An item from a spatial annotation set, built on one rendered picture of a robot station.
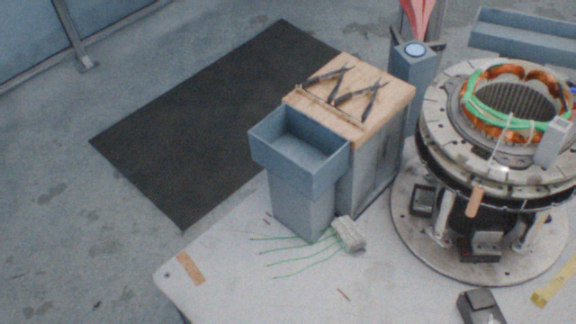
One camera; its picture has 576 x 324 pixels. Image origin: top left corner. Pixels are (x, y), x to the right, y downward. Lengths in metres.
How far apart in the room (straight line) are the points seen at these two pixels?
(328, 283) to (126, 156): 1.58
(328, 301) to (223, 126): 1.55
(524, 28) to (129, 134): 1.84
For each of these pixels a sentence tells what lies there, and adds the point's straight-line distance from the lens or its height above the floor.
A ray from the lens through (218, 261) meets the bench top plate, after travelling 1.19.
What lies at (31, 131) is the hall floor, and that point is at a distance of 2.87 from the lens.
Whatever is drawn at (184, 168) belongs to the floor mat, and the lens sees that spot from 2.39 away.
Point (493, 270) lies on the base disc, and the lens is 1.18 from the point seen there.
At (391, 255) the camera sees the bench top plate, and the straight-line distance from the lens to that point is 1.18.
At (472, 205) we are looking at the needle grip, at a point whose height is 1.03.
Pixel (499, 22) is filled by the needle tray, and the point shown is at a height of 1.03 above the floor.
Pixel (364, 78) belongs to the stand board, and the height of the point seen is 1.07.
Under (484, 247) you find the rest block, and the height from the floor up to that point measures 0.84.
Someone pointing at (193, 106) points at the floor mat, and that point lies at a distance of 2.67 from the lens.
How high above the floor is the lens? 1.79
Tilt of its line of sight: 49 degrees down
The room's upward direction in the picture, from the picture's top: 4 degrees counter-clockwise
